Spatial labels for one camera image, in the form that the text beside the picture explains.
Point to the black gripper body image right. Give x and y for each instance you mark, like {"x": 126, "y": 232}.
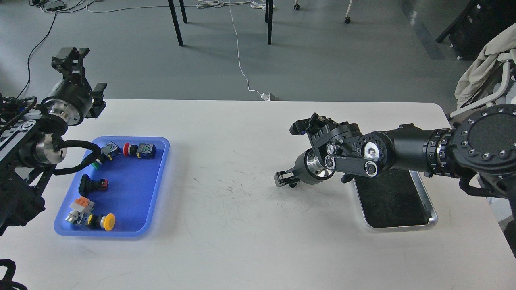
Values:
{"x": 309, "y": 170}

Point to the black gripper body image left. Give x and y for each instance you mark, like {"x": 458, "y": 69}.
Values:
{"x": 71, "y": 101}

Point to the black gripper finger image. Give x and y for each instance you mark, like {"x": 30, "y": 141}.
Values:
{"x": 283, "y": 178}
{"x": 98, "y": 104}
{"x": 69, "y": 62}

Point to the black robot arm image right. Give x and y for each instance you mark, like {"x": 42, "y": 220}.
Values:
{"x": 479, "y": 152}

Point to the blue plastic tray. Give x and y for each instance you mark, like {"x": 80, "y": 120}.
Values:
{"x": 133, "y": 186}

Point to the silver metal tray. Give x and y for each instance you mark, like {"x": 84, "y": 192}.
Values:
{"x": 395, "y": 201}

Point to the black power strip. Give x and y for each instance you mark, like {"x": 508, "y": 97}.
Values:
{"x": 53, "y": 5}

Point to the white power adapter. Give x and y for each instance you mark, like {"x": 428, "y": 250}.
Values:
{"x": 268, "y": 97}

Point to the orange grey contact block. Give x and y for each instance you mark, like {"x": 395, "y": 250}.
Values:
{"x": 82, "y": 205}

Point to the black table leg left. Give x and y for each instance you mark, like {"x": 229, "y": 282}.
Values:
{"x": 174, "y": 16}

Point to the black table leg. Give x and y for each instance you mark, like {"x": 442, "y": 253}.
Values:
{"x": 269, "y": 19}
{"x": 174, "y": 16}

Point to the black table leg right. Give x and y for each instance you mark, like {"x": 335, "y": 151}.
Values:
{"x": 269, "y": 19}

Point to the beige jacket on chair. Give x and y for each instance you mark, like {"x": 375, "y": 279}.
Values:
{"x": 483, "y": 65}

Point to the black furniture at corner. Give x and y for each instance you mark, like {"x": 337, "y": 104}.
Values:
{"x": 479, "y": 23}

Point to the green push button switch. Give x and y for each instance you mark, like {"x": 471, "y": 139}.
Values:
{"x": 108, "y": 152}

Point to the red push button switch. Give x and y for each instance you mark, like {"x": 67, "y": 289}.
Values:
{"x": 141, "y": 151}

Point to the black push button switch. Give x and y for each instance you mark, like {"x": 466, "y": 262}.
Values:
{"x": 87, "y": 185}

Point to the yellow push button switch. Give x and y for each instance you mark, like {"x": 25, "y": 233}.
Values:
{"x": 92, "y": 221}

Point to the white chair frame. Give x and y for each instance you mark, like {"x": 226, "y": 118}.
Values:
{"x": 499, "y": 88}

